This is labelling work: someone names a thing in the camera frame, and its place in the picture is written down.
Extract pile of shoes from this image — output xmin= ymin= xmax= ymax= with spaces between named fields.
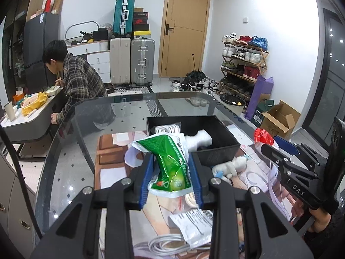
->
xmin=172 ymin=71 xmax=219 ymax=92

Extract open cardboard box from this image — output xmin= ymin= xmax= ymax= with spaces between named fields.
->
xmin=260 ymin=101 xmax=301 ymax=140

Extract white plush toy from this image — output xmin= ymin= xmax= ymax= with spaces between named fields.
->
xmin=212 ymin=156 xmax=247 ymax=180

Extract teal suitcase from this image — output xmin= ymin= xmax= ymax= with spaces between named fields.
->
xmin=113 ymin=0 xmax=135 ymax=38

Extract white charging cable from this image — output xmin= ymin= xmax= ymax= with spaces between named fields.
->
xmin=148 ymin=233 xmax=213 ymax=257

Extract yellow food bag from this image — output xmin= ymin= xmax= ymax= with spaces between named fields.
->
xmin=21 ymin=92 xmax=48 ymax=116

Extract white drawer cabinet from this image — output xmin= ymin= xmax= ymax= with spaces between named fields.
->
xmin=67 ymin=40 xmax=111 ymax=84

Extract black fridge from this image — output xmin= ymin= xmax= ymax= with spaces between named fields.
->
xmin=23 ymin=12 xmax=60 ymax=94

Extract operator right hand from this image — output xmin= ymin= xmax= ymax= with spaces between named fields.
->
xmin=308 ymin=208 xmax=332 ymax=233

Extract black cardboard box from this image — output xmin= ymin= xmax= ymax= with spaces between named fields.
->
xmin=147 ymin=115 xmax=240 ymax=167

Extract anime print desk mat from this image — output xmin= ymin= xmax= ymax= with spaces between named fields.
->
xmin=94 ymin=125 xmax=295 ymax=258

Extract black waste basket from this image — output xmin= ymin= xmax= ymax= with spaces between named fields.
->
xmin=220 ymin=94 xmax=245 ymax=116

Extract stacked shoe boxes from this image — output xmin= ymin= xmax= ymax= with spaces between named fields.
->
xmin=132 ymin=8 xmax=151 ymax=39

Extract beige suitcase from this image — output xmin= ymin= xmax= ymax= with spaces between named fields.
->
xmin=110 ymin=38 xmax=131 ymax=85

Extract beige cup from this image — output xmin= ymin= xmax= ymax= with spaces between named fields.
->
xmin=4 ymin=101 xmax=16 ymax=121

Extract wooden shoe rack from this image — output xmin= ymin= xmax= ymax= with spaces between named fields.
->
xmin=220 ymin=32 xmax=269 ymax=103

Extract man in plaid shirt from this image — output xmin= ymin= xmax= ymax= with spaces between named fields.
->
xmin=42 ymin=40 xmax=107 ymax=125

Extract green white packet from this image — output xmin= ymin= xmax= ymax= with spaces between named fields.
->
xmin=132 ymin=132 xmax=193 ymax=198

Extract white printed packet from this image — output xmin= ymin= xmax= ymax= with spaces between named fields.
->
xmin=168 ymin=209 xmax=213 ymax=249

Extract purple bag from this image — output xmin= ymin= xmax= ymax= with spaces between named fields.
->
xmin=245 ymin=75 xmax=274 ymax=120

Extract wooden door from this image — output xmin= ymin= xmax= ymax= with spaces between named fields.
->
xmin=158 ymin=0 xmax=210 ymax=77

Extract silver suitcase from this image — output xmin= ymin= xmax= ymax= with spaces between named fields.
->
xmin=130 ymin=39 xmax=155 ymax=86

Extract red snack packet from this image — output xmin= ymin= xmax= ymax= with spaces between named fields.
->
xmin=254 ymin=128 xmax=274 ymax=146

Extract white foam block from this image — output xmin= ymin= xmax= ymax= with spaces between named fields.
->
xmin=185 ymin=130 xmax=212 ymax=153

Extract grey side table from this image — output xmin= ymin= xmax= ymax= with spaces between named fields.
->
xmin=0 ymin=87 xmax=67 ymax=163

